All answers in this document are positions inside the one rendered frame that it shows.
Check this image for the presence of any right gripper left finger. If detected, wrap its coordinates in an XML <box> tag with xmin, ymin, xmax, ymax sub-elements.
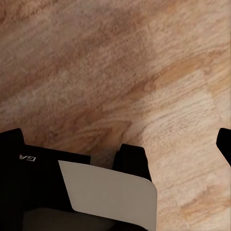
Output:
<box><xmin>0</xmin><ymin>128</ymin><xmax>25</xmax><ymax>185</ymax></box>

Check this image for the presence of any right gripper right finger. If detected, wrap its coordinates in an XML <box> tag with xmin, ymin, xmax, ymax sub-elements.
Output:
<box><xmin>216</xmin><ymin>128</ymin><xmax>231</xmax><ymax>165</ymax></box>

